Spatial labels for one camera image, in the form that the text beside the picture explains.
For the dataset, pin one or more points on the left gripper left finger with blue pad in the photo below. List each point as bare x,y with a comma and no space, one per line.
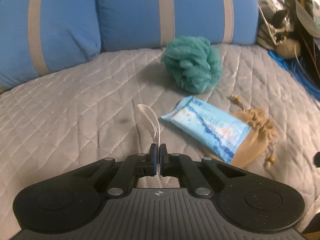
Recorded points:
130,170

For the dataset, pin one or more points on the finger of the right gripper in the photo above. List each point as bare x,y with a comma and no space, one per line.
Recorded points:
316,159

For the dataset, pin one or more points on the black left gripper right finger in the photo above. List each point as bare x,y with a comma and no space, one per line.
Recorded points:
186,170

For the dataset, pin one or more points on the white plastic shoehorn strip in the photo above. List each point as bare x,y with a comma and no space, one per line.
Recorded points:
150,121

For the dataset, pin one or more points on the blue tissue pack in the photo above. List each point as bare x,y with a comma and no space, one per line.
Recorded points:
217,130

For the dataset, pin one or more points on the tan drawstring pouch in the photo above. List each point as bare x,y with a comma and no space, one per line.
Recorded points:
261,138

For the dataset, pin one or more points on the teal mesh bath loofah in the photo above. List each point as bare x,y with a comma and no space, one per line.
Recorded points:
194,63

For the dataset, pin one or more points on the grey quilted sofa cover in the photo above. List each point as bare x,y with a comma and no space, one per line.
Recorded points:
79,115

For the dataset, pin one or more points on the dark fabric bag pile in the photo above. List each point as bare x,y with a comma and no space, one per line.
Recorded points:
290,29

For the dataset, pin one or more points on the right blue striped cushion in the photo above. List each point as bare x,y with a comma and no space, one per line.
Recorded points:
135,24

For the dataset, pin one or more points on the blue striped cushion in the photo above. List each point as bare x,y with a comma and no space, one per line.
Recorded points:
39,37
135,24

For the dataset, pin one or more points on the left blue striped cushion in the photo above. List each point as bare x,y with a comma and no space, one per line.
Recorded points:
39,37

